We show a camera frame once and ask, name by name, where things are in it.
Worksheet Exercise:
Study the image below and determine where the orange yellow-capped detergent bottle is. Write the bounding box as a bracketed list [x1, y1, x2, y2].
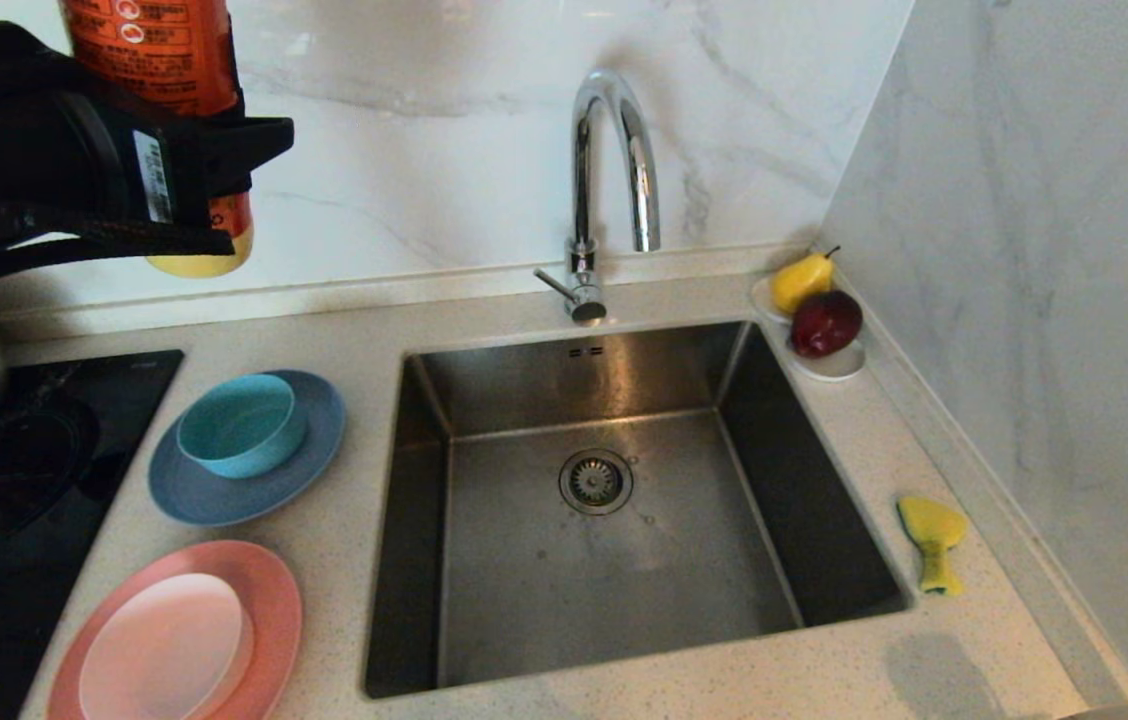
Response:
[59, 0, 255, 279]

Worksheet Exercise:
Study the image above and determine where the large salmon pink plate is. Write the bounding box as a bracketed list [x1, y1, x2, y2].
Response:
[46, 540, 304, 720]

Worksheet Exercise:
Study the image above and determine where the yellow pear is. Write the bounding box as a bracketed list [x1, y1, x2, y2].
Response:
[772, 246, 842, 316]

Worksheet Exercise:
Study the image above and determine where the dark red apple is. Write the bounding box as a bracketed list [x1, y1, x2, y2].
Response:
[790, 290, 865, 359]

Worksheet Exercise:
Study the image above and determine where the teal bowl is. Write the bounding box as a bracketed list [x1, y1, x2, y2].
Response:
[176, 374, 309, 479]

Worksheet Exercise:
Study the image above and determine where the yellow fish-shaped sponge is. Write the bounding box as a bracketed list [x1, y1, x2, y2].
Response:
[898, 496, 970, 598]

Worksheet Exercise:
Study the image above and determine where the chrome gooseneck faucet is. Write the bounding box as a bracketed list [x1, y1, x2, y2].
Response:
[535, 68, 662, 326]

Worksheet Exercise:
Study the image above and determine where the blue plate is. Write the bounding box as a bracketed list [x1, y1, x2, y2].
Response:
[147, 370, 347, 527]

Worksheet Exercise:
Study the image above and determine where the small white fruit dish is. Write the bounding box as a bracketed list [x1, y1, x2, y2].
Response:
[750, 276, 868, 382]

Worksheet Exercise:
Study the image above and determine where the black frying pan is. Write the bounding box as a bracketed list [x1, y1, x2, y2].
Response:
[0, 400, 101, 561]

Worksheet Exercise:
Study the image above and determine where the black induction cooktop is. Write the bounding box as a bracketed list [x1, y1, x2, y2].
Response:
[0, 349, 185, 720]

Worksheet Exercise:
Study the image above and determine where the stainless steel sink basin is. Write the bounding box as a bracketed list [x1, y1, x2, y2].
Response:
[364, 320, 915, 699]

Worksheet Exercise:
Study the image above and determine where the small pale pink plate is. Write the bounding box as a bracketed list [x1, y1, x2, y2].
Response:
[77, 572, 255, 720]

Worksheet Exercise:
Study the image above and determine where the round metal drain strainer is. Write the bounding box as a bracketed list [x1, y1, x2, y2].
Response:
[558, 448, 635, 516]

